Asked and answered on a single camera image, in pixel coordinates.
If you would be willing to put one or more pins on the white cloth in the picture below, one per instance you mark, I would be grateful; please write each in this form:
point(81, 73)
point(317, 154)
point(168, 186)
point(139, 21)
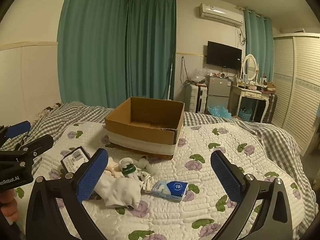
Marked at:
point(120, 191)

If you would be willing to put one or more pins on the green curtain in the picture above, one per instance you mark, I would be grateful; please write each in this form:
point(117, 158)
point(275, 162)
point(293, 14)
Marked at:
point(150, 47)
point(258, 45)
point(92, 45)

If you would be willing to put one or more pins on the brown cardboard box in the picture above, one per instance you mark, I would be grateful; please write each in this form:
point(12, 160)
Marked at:
point(140, 133)

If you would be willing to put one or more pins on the small white sock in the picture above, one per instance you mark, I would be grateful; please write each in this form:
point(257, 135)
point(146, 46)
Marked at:
point(147, 182)

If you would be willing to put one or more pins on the white dressing table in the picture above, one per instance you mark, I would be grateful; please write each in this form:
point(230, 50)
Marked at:
point(252, 94)

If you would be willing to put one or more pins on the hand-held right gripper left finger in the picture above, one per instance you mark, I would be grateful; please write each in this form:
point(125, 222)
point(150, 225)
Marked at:
point(92, 177)

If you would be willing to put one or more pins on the white air conditioner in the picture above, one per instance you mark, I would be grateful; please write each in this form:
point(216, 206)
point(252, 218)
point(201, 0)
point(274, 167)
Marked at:
point(221, 13)

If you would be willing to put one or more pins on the white oval mirror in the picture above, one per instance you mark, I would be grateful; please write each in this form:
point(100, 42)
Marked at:
point(250, 66)

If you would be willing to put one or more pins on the white slatted wardrobe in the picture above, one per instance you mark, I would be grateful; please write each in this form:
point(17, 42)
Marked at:
point(297, 85)

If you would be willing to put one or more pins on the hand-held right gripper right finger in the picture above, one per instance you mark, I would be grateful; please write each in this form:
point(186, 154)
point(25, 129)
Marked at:
point(226, 177)

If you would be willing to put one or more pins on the white floral quilt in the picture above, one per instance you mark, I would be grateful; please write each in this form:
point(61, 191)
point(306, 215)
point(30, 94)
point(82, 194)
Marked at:
point(200, 217)

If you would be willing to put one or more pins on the blue plastic bag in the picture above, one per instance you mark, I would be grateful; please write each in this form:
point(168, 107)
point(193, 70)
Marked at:
point(218, 111)

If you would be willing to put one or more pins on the clear plastic bags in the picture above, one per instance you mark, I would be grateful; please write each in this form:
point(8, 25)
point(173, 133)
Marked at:
point(198, 76)

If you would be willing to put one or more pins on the grey checked bed sheet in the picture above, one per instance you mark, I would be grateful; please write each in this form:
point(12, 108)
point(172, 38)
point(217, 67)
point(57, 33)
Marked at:
point(82, 110)

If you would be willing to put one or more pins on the brown patterned cloth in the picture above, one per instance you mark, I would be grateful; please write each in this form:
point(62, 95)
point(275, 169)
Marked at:
point(50, 108)

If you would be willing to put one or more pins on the blue tissue packet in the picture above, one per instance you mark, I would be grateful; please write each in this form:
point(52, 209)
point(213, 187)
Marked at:
point(175, 188)

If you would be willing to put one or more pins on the beige sock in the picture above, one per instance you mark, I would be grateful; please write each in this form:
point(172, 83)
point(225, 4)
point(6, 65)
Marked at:
point(111, 167)

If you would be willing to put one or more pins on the black television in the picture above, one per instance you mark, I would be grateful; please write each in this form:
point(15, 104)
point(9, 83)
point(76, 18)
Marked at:
point(223, 55)

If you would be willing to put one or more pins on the white suitcase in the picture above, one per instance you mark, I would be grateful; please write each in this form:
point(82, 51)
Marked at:
point(196, 98)

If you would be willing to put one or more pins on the white mop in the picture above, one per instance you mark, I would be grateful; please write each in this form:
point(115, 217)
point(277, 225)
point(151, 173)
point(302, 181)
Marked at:
point(170, 80)

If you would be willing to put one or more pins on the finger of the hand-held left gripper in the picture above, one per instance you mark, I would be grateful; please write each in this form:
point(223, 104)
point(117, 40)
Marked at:
point(38, 142)
point(17, 129)

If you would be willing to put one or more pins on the blue plastic basket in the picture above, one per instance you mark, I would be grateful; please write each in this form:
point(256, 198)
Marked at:
point(245, 115)

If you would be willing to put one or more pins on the dark brown suitcase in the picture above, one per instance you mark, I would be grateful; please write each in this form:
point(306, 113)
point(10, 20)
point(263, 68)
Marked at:
point(271, 108)

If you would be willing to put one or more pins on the person's left hand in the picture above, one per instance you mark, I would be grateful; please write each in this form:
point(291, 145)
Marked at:
point(8, 206)

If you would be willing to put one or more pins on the grey small fridge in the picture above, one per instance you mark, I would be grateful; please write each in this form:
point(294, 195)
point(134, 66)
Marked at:
point(217, 90)

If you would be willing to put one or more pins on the small brown box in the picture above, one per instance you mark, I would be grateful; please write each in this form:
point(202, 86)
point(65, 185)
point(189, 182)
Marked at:
point(271, 86)

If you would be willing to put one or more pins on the green and white sock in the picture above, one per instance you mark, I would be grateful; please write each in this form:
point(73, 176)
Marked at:
point(127, 169)

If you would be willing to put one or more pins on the black and white packet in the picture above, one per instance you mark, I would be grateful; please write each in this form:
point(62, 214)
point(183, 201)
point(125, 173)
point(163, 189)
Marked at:
point(73, 158)

